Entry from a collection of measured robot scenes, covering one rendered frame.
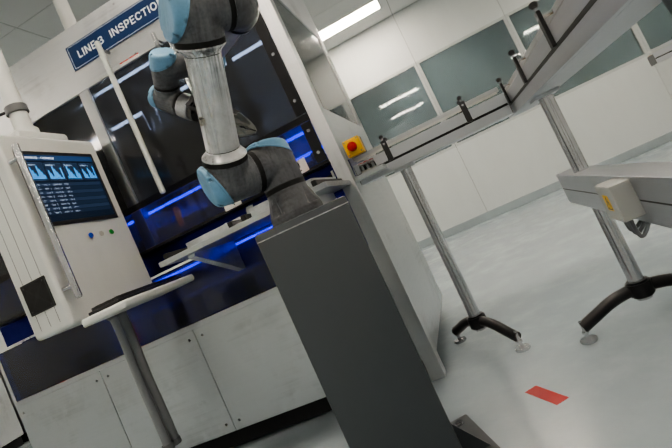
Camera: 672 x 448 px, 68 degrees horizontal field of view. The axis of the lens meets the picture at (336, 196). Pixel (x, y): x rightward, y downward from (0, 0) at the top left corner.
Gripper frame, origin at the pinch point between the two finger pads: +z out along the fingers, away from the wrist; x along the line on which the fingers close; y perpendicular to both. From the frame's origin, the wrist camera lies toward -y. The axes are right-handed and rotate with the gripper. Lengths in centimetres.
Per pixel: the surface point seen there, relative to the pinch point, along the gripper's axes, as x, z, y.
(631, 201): 12, 98, 5
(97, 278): -59, -59, -51
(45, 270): -63, -65, -31
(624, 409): -28, 117, -27
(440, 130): 52, 39, -63
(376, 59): 319, -140, -418
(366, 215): 9, 24, -70
